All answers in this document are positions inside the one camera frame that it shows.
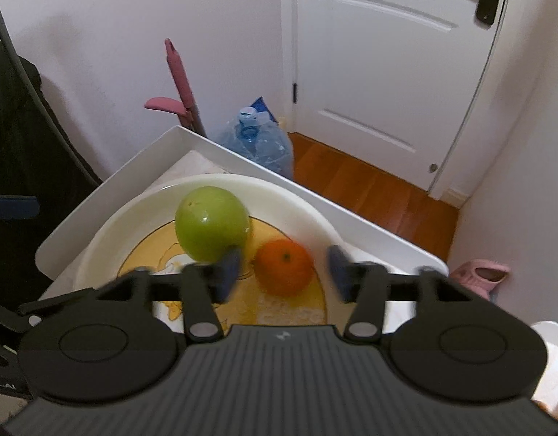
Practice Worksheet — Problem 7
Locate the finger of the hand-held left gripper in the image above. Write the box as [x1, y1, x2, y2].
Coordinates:
[17, 287, 99, 328]
[0, 195, 40, 220]

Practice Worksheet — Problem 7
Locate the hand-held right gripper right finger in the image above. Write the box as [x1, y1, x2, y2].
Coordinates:
[328, 245, 472, 341]

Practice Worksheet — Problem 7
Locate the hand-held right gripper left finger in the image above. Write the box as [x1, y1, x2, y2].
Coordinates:
[95, 247, 242, 341]

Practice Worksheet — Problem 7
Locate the green apple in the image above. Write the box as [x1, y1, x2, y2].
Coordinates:
[174, 185, 252, 264]

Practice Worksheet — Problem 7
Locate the small orange tangerine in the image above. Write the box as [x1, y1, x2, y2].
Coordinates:
[254, 238, 315, 297]

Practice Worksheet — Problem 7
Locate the white bowl with yellow print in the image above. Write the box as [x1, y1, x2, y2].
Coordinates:
[72, 173, 354, 328]

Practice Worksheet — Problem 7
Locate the grey curved pole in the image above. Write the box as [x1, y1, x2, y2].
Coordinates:
[0, 0, 102, 183]

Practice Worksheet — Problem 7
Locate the white rimmed table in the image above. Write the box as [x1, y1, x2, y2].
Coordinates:
[35, 126, 449, 303]

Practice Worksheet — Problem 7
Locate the clear blue water jug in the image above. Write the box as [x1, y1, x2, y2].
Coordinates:
[214, 106, 294, 179]

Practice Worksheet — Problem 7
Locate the pink slipper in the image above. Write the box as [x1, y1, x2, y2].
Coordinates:
[449, 259, 511, 301]

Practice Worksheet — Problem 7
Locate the blue package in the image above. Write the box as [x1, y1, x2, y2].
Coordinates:
[248, 96, 280, 124]

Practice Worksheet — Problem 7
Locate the white panel door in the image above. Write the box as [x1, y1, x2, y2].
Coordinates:
[281, 0, 516, 201]

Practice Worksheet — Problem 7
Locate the pink mop handle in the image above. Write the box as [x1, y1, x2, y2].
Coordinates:
[144, 39, 208, 139]

